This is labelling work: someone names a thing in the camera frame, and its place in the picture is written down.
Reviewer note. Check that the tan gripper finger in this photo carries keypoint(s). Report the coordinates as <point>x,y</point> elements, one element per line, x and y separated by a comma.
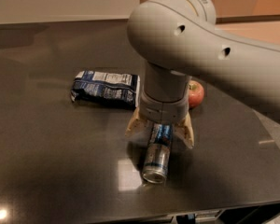
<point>137,124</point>
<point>183,131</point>

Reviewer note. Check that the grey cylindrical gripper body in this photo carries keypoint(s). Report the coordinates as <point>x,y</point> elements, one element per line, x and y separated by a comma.
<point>163,110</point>

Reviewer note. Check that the silver blue redbull can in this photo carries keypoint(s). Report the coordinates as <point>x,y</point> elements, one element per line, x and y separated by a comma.
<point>155,167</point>

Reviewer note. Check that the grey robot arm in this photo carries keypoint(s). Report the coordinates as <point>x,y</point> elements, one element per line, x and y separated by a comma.
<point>179,40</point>

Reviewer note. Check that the blue white chip bag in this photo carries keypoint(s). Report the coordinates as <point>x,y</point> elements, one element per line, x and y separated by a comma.
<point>121,90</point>

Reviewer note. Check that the red apple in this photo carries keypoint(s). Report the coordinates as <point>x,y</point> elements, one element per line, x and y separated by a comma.
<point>196,94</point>

